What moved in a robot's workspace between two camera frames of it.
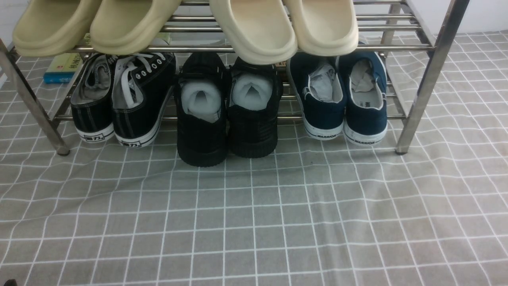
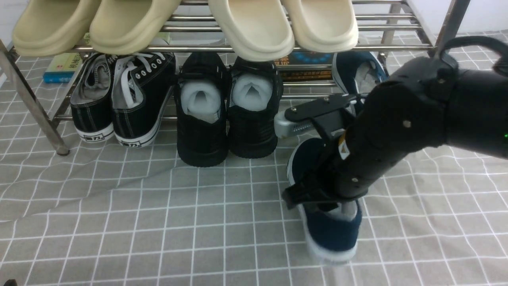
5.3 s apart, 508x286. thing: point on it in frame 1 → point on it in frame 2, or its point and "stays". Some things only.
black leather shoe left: x=201 y=99 stays
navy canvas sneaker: x=320 y=87 → x=332 y=231
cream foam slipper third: x=260 y=31 stays
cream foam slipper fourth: x=325 y=28 stays
